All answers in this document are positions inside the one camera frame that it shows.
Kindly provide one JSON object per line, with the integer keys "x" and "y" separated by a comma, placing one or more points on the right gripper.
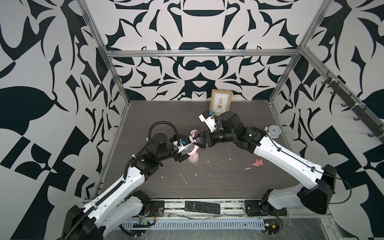
{"x": 208, "y": 136}

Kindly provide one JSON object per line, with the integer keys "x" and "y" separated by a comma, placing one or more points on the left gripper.
{"x": 179, "y": 157}

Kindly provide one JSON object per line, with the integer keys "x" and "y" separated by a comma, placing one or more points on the clear baby bottle body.
{"x": 190, "y": 149}

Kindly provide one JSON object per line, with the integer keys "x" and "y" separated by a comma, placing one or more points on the pink bottle cap dome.
{"x": 193, "y": 158}

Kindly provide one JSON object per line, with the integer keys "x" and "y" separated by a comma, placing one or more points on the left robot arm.
{"x": 122, "y": 200}

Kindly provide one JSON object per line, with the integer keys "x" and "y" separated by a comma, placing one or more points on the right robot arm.
{"x": 316, "y": 183}

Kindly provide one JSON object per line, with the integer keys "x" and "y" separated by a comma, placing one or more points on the small pink toy piece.
{"x": 258, "y": 163}

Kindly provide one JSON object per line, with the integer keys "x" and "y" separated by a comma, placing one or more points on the white alarm clock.
{"x": 273, "y": 131}

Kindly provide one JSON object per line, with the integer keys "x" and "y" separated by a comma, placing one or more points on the black remote control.
{"x": 202, "y": 207}

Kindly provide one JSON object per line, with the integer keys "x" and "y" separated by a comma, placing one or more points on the green circuit board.
{"x": 271, "y": 227}

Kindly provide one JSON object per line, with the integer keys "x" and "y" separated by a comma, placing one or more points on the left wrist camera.
{"x": 186, "y": 141}

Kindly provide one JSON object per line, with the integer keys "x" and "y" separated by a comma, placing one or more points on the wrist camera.
{"x": 208, "y": 117}
{"x": 186, "y": 141}

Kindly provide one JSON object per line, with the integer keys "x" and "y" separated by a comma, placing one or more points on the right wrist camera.
{"x": 208, "y": 117}

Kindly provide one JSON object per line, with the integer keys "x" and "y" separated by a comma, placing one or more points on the wooden picture frame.
{"x": 220, "y": 101}

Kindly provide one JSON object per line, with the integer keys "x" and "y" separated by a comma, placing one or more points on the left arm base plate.
{"x": 156, "y": 209}

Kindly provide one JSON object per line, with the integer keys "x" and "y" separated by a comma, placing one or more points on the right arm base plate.
{"x": 255, "y": 208}

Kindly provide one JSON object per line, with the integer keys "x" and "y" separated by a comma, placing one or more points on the white slotted cable duct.
{"x": 210, "y": 224}

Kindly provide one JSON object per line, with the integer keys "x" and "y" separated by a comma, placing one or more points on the wall hook rack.
{"x": 352, "y": 102}

